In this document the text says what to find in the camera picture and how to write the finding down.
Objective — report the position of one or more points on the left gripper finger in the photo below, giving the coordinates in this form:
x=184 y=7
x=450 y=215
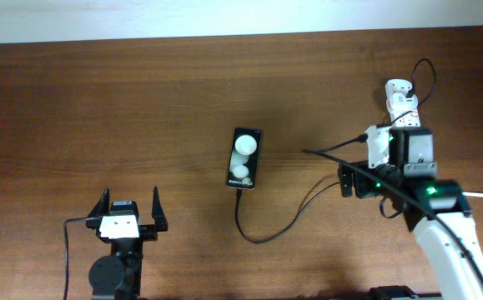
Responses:
x=94 y=218
x=157 y=213

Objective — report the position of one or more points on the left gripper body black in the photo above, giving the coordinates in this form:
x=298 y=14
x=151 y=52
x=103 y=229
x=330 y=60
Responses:
x=148 y=232

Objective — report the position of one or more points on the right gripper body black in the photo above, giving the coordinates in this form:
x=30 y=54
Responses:
x=364 y=182

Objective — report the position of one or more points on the black smartphone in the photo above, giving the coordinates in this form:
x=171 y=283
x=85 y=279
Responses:
x=244 y=158

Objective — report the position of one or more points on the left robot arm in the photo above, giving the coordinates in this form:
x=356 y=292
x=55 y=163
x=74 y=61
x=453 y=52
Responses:
x=117 y=276

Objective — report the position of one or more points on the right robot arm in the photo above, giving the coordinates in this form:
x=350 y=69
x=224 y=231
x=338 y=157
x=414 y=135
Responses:
x=436 y=211

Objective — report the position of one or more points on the white power strip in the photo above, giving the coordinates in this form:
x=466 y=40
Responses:
x=401 y=107

